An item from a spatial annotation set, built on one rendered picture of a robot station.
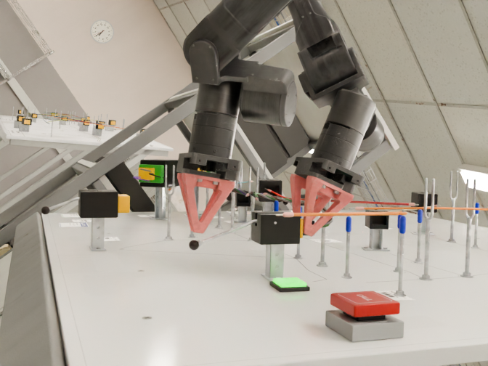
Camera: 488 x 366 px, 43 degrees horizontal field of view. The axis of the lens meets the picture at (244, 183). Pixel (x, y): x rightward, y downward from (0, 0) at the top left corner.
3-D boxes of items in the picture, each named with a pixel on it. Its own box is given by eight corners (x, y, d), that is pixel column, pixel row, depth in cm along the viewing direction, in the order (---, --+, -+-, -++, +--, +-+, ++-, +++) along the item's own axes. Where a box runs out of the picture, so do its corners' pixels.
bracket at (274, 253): (261, 275, 86) (261, 240, 86) (277, 274, 87) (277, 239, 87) (271, 282, 82) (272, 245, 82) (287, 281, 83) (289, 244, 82)
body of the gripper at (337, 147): (327, 185, 92) (346, 139, 92) (361, 190, 82) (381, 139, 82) (290, 168, 90) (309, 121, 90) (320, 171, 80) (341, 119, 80)
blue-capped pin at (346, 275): (339, 277, 87) (341, 215, 86) (349, 276, 87) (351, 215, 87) (344, 279, 85) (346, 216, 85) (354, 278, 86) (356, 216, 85)
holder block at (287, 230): (250, 240, 85) (251, 211, 85) (289, 239, 87) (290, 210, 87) (260, 245, 81) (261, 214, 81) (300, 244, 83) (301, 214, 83)
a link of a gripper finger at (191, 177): (214, 232, 86) (225, 165, 86) (227, 238, 79) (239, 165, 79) (166, 225, 84) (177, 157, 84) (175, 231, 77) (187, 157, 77)
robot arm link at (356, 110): (335, 79, 85) (374, 89, 83) (348, 96, 91) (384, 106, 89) (316, 125, 85) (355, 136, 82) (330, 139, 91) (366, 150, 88)
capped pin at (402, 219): (391, 295, 76) (394, 208, 76) (398, 293, 77) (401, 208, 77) (401, 297, 75) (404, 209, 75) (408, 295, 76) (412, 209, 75)
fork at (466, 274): (476, 277, 88) (481, 179, 88) (465, 278, 88) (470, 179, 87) (467, 274, 90) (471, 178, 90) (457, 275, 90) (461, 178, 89)
